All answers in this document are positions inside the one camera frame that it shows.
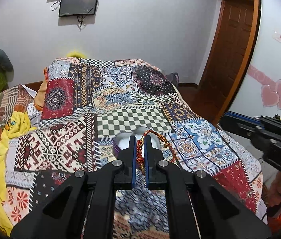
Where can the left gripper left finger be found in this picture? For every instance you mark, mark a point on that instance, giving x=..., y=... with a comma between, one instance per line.
x=126, y=177

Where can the pink heart wall sticker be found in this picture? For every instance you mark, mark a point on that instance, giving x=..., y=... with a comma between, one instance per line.
x=271, y=95

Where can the brown wooden door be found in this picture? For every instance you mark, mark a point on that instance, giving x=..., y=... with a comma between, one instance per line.
x=229, y=57

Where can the colourful patchwork bedspread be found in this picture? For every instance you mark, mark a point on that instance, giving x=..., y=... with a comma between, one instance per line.
x=90, y=110

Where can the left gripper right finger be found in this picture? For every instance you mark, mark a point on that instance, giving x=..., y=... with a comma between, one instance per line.
x=154, y=178

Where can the wall-mounted black monitor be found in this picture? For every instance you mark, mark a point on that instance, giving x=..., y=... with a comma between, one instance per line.
x=77, y=7

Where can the yellow braided cloth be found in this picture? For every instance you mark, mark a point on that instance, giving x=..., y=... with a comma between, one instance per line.
x=19, y=125

